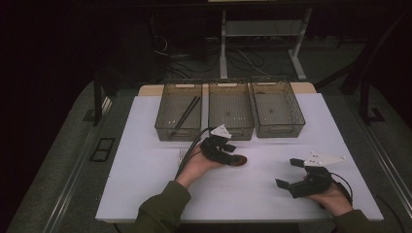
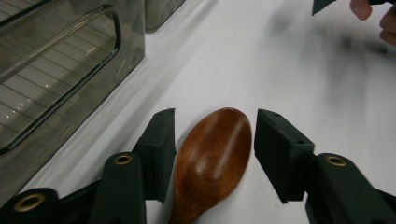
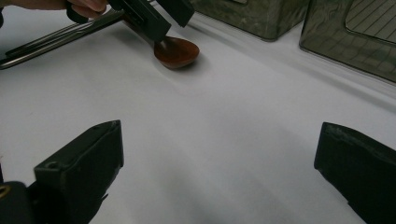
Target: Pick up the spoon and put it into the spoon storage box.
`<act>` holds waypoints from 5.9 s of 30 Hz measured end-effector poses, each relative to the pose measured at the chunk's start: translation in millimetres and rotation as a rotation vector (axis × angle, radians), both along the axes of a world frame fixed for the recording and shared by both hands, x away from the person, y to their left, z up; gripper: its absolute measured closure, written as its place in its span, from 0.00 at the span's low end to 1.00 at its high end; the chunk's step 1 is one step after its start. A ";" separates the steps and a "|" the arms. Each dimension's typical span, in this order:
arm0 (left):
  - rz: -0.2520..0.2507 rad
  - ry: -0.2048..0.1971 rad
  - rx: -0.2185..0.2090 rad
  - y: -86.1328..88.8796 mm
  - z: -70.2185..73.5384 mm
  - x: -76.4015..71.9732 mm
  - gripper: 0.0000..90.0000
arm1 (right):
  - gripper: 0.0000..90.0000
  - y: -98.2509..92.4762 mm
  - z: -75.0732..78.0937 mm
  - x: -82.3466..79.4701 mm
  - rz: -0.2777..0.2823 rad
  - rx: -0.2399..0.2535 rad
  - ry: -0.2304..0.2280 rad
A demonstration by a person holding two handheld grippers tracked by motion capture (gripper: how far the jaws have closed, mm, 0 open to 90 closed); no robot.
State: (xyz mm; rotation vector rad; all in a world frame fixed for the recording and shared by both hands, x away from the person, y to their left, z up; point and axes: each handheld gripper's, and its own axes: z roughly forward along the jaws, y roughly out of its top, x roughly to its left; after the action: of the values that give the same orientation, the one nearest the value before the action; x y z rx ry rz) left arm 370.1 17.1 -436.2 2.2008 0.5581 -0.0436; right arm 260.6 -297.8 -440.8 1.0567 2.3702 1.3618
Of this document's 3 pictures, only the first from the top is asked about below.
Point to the white table cover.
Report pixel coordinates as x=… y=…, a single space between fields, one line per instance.
x=252 y=197

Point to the transparent grey plastic bin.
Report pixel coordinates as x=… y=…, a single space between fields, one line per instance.
x=171 y=111
x=230 y=106
x=275 y=110

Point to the black metal stand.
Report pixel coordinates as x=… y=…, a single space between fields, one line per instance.
x=97 y=103
x=364 y=100

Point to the brown wooden spoon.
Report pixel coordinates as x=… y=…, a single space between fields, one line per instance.
x=241 y=160

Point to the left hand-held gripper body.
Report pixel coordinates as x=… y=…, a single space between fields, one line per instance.
x=213 y=149

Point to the person's left hand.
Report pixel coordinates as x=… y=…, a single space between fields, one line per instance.
x=197 y=168

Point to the person's right hand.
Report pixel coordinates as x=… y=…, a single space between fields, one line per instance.
x=335 y=200

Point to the metal floor rail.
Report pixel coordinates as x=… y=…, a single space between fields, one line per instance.
x=73 y=184
x=385 y=155

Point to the white metal stand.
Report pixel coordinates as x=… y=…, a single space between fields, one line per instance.
x=223 y=48

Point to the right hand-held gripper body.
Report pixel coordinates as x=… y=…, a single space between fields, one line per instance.
x=315 y=183

